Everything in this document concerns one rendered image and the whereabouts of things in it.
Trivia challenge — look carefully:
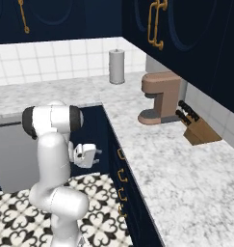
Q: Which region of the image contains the brown coffee machine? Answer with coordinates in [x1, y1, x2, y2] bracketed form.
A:
[137, 70, 183, 126]

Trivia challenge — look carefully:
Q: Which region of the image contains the navy drawer cabinet run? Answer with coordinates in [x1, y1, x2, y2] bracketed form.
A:
[69, 104, 165, 247]

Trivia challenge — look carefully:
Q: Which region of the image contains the navy wall cupboard door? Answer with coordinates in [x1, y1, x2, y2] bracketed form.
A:
[156, 0, 234, 118]
[121, 0, 162, 58]

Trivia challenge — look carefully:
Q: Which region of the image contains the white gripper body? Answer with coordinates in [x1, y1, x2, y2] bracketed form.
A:
[78, 143, 98, 169]

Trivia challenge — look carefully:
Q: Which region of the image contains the navy wall cupboard run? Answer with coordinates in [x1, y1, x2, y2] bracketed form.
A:
[0, 0, 123, 45]

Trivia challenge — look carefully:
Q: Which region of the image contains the gold cupboard door handle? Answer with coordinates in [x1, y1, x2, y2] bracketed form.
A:
[146, 0, 161, 44]
[17, 0, 31, 35]
[152, 0, 169, 51]

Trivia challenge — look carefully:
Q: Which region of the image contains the grey dishwasher front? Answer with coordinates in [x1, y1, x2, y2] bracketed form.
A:
[0, 122, 42, 194]

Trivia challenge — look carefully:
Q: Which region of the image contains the wooden knife block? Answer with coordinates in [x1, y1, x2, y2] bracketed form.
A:
[174, 99, 223, 147]

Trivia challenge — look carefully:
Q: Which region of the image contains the gold drawer handle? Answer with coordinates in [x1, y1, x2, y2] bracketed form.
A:
[117, 204, 128, 219]
[117, 187, 129, 203]
[117, 148, 126, 161]
[117, 168, 129, 183]

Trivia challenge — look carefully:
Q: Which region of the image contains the white paper towel roll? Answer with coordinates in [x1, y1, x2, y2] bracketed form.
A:
[108, 48, 126, 85]

